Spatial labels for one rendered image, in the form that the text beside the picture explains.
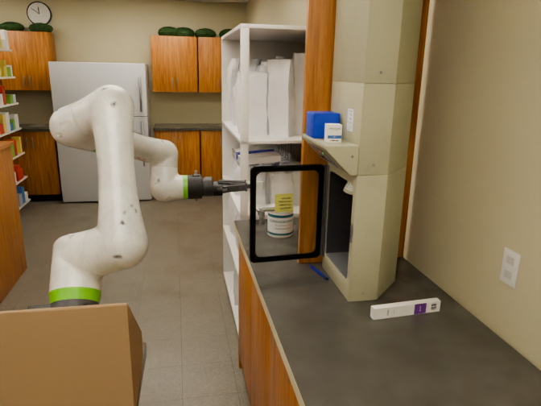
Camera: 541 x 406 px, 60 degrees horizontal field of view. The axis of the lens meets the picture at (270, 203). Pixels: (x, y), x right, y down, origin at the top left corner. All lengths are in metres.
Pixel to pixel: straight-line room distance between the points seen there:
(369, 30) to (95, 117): 0.86
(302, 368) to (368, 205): 0.60
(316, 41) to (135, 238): 1.07
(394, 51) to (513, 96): 0.39
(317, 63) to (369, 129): 0.43
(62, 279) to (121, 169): 0.32
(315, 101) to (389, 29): 0.46
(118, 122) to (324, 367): 0.89
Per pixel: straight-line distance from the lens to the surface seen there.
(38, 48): 6.88
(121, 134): 1.34
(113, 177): 1.29
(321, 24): 1.91
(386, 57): 1.59
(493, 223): 1.71
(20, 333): 1.17
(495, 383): 1.49
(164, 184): 1.76
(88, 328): 1.14
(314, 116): 1.71
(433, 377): 1.44
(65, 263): 1.33
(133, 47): 7.03
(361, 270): 1.72
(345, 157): 1.57
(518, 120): 1.62
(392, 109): 1.61
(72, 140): 1.50
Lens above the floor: 1.74
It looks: 16 degrees down
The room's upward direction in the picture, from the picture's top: 1 degrees clockwise
